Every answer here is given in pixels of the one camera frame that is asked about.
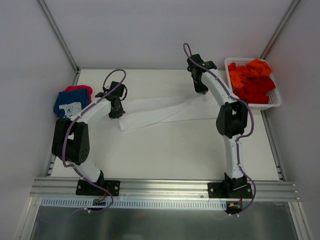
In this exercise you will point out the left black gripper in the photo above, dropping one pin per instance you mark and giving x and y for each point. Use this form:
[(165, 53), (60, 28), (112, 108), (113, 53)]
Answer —
[(116, 110)]

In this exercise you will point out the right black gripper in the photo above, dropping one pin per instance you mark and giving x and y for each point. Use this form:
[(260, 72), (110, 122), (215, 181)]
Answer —
[(200, 85)]

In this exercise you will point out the white t-shirt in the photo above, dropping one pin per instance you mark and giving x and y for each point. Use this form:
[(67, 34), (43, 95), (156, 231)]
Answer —
[(141, 113)]

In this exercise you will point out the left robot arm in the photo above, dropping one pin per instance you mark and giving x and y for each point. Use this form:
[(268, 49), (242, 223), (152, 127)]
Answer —
[(71, 140)]

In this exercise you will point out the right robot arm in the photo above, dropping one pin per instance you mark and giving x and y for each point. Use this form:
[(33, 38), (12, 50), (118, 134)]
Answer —
[(231, 121)]

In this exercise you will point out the folded blue printed t-shirt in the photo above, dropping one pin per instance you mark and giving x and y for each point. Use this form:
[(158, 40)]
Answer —
[(70, 103)]

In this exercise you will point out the white plastic basket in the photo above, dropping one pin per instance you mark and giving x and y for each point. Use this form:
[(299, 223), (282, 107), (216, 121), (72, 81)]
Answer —
[(274, 95)]

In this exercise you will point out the red t-shirt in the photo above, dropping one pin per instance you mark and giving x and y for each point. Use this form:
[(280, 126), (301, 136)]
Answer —
[(255, 90)]

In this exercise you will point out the orange t-shirt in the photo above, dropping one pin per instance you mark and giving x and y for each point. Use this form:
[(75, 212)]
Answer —
[(241, 74)]

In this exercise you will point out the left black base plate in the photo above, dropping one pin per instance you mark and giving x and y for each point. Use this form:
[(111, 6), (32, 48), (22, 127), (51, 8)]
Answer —
[(112, 187)]

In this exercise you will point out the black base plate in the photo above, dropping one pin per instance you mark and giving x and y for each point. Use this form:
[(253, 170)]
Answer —
[(112, 187), (221, 190)]

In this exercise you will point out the left aluminium frame post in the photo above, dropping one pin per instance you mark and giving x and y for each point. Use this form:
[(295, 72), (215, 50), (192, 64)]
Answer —
[(57, 33)]

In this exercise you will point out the aluminium frame post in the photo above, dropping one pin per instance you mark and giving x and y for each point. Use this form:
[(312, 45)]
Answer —
[(280, 27), (57, 33)]

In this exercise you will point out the aluminium mounting rail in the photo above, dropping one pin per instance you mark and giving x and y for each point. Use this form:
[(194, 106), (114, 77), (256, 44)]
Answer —
[(150, 189)]

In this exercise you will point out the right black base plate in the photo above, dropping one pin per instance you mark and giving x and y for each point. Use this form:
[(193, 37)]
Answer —
[(221, 190)]

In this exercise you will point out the white slotted cable duct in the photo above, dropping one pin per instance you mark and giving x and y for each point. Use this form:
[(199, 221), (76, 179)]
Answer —
[(134, 203)]

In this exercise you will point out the right aluminium frame post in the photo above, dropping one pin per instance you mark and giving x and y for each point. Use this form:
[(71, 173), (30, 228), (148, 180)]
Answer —
[(280, 27)]

